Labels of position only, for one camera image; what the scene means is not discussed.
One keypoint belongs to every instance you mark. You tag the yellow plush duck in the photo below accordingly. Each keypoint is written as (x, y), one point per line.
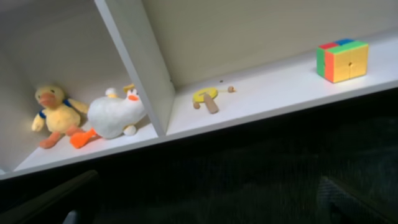
(59, 116)

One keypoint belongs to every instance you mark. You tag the many-coloured puzzle cube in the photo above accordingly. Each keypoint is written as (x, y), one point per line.
(343, 60)

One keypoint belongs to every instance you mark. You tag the white plush duck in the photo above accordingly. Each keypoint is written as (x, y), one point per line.
(113, 116)

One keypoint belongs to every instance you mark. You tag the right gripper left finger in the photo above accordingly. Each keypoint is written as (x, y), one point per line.
(46, 205)

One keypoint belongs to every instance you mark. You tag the yellow rattle drum toy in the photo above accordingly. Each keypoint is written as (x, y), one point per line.
(206, 95)

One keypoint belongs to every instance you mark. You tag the white shelf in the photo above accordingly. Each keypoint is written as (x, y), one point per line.
(264, 90)

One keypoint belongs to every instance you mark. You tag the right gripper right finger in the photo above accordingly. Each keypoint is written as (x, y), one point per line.
(351, 208)

